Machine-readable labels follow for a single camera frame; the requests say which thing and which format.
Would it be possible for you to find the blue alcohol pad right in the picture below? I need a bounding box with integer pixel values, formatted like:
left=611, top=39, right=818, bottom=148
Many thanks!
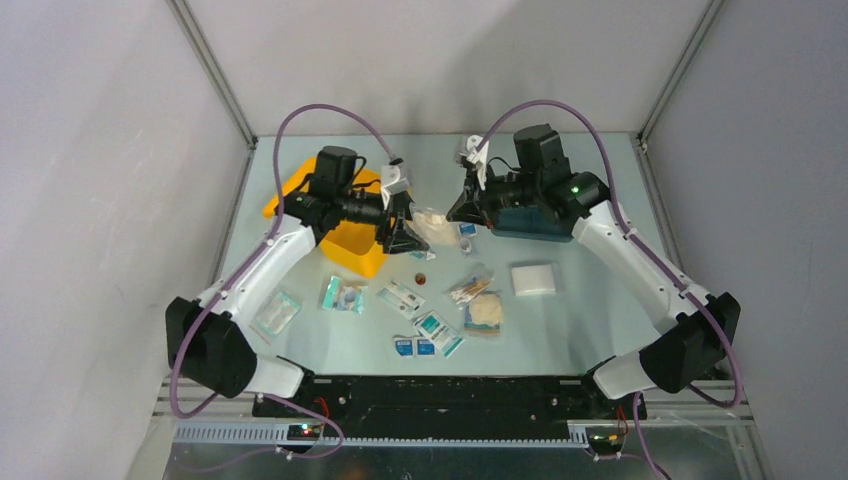
left=414, top=337, right=437, bottom=358

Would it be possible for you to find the cotton bag with orange label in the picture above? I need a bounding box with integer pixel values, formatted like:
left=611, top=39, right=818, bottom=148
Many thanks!
left=463, top=292, right=504, bottom=335

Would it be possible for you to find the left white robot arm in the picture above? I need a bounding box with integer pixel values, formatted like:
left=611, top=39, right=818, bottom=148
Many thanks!
left=165, top=146, right=429, bottom=417

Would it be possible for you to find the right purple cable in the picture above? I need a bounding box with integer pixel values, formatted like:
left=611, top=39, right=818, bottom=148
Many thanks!
left=476, top=99, right=745, bottom=480

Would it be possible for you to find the dark teal divided tray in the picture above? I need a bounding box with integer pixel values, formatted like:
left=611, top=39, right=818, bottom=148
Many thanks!
left=491, top=205, right=572, bottom=243

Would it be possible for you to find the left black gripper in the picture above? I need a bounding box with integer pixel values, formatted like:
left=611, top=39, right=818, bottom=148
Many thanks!
left=336, top=188, right=429, bottom=254

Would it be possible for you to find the cotton bag with teal label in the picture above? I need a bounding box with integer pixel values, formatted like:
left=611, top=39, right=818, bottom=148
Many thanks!
left=410, top=204, right=459, bottom=247

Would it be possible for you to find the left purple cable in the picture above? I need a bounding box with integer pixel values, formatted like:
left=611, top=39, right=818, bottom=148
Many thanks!
left=168, top=103, right=399, bottom=460

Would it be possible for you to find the white gauze pad pack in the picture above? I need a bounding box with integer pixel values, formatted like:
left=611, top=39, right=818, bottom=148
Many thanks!
left=511, top=264, right=557, bottom=297

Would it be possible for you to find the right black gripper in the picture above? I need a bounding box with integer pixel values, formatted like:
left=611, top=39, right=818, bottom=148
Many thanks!
left=446, top=162, right=541, bottom=231

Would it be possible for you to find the cotton swabs bag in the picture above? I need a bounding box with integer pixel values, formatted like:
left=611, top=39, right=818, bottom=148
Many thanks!
left=447, top=264, right=494, bottom=308

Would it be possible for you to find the tape roll in bag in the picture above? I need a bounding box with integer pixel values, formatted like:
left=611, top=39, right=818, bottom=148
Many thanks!
left=458, top=237, right=476, bottom=257

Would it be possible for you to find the yellow medicine kit box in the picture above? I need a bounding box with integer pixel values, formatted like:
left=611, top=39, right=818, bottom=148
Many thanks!
left=262, top=156, right=388, bottom=279

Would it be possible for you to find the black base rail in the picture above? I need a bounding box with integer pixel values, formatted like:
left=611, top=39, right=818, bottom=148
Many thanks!
left=293, top=375, right=647, bottom=441

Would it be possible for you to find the blue alcohol pad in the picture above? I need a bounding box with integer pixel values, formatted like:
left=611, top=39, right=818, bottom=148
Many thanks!
left=392, top=337, right=416, bottom=358
left=414, top=337, right=437, bottom=358
left=458, top=223, right=478, bottom=238

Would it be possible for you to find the purple cable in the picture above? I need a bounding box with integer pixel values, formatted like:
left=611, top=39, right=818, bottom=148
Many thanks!
left=476, top=99, right=745, bottom=480
left=168, top=103, right=399, bottom=460

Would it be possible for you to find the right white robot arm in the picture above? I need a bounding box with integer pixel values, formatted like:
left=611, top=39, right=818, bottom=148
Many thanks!
left=447, top=124, right=741, bottom=418

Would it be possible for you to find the teal bandage pack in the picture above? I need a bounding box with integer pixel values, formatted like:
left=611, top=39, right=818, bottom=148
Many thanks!
left=321, top=276, right=367, bottom=314

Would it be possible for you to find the blue alcohol pad upper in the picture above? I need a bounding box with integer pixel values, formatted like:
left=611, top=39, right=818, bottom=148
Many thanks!
left=458, top=223, right=478, bottom=238

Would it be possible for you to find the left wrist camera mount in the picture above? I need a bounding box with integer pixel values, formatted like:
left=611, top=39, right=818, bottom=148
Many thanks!
left=380, top=158, right=411, bottom=202

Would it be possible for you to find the blue alcohol pad left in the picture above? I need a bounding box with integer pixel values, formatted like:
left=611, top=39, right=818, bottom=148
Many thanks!
left=392, top=337, right=416, bottom=358

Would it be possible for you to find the medical gauze dressing packet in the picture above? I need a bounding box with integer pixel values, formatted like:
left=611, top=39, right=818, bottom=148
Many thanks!
left=412, top=311, right=464, bottom=358

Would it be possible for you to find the white teal striped packet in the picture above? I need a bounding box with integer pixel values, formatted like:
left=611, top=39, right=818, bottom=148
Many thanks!
left=377, top=280, right=425, bottom=320

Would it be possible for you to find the clear teal sterile pouch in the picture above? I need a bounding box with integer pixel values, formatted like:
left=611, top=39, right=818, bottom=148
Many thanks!
left=250, top=291, right=301, bottom=344

